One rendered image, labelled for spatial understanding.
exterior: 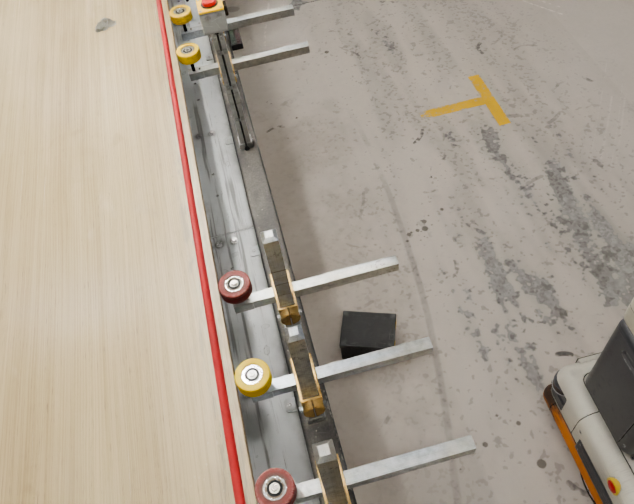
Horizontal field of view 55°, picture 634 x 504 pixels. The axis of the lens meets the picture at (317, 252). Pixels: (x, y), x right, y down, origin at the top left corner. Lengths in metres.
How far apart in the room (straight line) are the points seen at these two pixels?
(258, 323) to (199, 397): 0.45
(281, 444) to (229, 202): 0.84
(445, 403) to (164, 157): 1.29
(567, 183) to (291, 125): 1.36
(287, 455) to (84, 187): 0.93
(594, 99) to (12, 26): 2.63
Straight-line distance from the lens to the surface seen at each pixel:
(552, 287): 2.62
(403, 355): 1.45
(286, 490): 1.28
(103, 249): 1.70
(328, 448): 1.03
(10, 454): 1.51
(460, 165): 2.98
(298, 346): 1.19
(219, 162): 2.21
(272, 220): 1.88
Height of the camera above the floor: 2.12
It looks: 53 degrees down
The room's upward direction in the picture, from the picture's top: 9 degrees counter-clockwise
